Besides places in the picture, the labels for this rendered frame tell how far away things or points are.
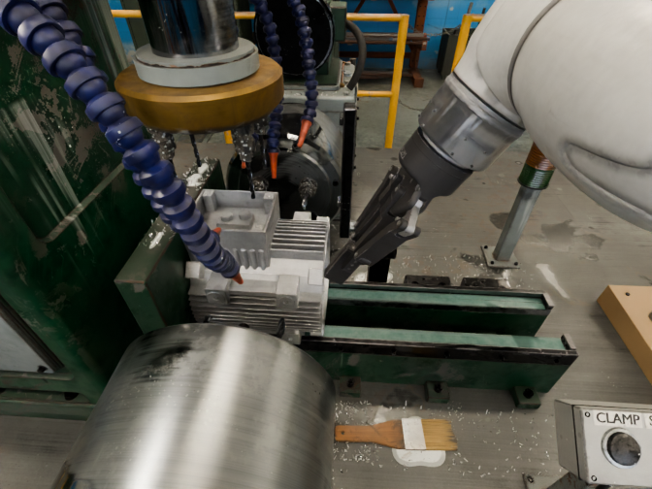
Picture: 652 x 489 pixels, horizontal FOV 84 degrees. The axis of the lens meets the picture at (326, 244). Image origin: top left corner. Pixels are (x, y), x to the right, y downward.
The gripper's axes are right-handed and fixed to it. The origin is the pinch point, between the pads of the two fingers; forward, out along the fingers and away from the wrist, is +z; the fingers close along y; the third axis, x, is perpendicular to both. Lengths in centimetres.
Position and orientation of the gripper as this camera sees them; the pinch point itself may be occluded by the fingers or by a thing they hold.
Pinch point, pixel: (345, 263)
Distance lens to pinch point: 50.1
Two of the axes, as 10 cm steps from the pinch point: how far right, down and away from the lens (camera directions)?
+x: 8.7, 4.1, 2.9
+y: -0.6, 6.6, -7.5
